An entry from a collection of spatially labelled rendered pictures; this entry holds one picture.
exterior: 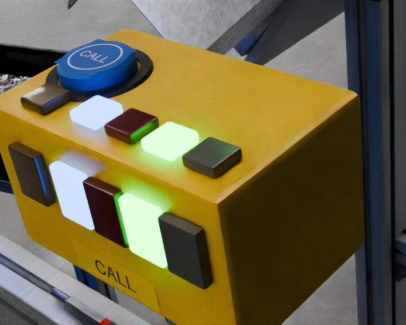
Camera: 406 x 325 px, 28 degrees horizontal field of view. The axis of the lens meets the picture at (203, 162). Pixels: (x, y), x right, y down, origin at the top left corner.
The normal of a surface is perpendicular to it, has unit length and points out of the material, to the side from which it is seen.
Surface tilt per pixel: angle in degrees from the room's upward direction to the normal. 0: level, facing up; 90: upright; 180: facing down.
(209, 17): 55
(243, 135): 0
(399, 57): 90
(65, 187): 90
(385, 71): 90
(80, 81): 90
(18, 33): 0
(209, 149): 0
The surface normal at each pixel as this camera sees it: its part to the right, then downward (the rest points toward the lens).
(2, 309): -0.67, 0.48
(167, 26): -0.18, -0.01
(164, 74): -0.14, -0.83
